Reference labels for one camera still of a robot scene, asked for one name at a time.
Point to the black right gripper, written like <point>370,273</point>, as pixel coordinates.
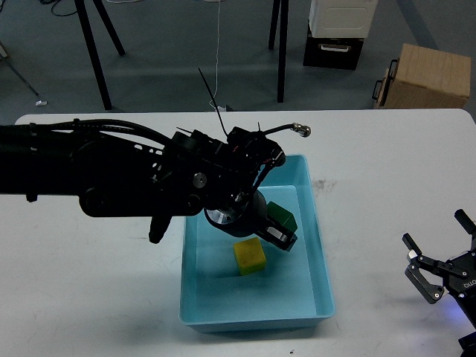
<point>466,286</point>

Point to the yellow wooden cube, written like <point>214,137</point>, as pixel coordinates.
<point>249,256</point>

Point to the white plastic container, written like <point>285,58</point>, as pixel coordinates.
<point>341,19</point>

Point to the light wooden crate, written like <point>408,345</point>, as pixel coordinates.
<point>424,78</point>

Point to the black right table leg pair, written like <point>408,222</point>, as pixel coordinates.
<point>279,27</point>

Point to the grey metal stand leg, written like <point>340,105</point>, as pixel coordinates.
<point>5,60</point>

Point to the light blue plastic bin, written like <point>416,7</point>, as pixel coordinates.
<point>292,291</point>

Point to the green wooden cube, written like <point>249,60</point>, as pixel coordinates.
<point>282,216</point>

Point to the thin black zip tie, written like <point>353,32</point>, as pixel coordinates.
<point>212,99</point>

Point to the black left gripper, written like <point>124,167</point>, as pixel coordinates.
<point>251,219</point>

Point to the dark brown wooden box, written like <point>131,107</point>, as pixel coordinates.
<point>336,53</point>

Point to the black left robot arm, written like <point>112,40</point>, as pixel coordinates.
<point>122,169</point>

